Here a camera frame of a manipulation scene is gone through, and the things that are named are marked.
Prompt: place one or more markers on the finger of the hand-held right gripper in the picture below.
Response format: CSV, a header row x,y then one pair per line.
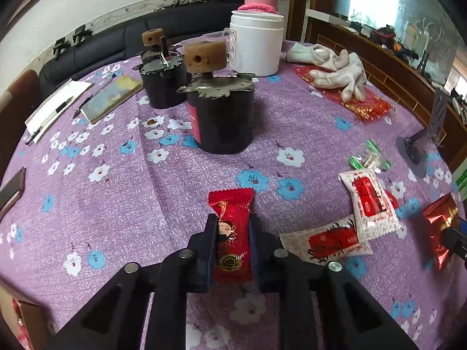
x,y
456,240

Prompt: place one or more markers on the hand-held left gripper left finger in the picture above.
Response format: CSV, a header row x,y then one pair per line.
x,y
209,253

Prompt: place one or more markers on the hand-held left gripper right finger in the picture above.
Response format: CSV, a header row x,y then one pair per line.
x,y
261,253

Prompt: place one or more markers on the large red foil snack packet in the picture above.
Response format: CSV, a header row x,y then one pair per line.
x,y
437,218

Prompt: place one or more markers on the red cartoon snack packet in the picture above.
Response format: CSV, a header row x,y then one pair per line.
x,y
230,204

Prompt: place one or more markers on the cardboard box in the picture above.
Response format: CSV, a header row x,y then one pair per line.
x,y
31,321

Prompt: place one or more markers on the white and red snack packet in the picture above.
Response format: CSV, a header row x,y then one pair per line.
x,y
324,240
368,204

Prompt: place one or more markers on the small red snack packet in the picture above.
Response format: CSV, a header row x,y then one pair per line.
x,y
393,198

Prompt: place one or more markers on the purple floral tablecloth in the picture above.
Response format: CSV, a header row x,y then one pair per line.
x,y
127,197

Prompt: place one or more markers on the grey phone stand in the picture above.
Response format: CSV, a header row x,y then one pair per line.
x,y
430,135

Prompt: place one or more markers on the green and white snack packet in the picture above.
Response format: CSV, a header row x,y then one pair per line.
x,y
370,158

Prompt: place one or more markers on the black motor with sponge top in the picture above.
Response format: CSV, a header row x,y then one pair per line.
x,y
222,120
162,80

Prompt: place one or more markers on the flat red foil packet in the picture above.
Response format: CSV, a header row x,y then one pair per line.
x,y
368,104

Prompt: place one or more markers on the worn notebook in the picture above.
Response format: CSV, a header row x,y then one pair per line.
x,y
111,96

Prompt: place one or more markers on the wooden cabinet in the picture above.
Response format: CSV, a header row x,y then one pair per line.
x,y
394,65

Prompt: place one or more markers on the black pen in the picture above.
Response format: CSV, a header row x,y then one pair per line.
x,y
47,120
82,107

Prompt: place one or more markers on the white glove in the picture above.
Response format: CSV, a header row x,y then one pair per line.
x,y
344,74
310,54

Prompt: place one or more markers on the black smartphone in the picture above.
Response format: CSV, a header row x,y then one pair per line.
x,y
11,193

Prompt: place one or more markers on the white plastic jar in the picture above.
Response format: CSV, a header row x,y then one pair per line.
x,y
255,43

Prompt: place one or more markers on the white paper pad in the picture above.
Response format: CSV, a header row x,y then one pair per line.
x,y
58,102

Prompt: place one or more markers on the black sofa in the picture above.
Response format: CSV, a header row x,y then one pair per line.
x,y
109,47

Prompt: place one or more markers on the brown chair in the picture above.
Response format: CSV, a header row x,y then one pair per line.
x,y
16,116

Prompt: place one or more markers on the black gripper on sofa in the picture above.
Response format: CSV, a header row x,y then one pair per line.
x,y
61,46
82,33

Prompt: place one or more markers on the wall mirror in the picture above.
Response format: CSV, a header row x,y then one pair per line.
x,y
401,3

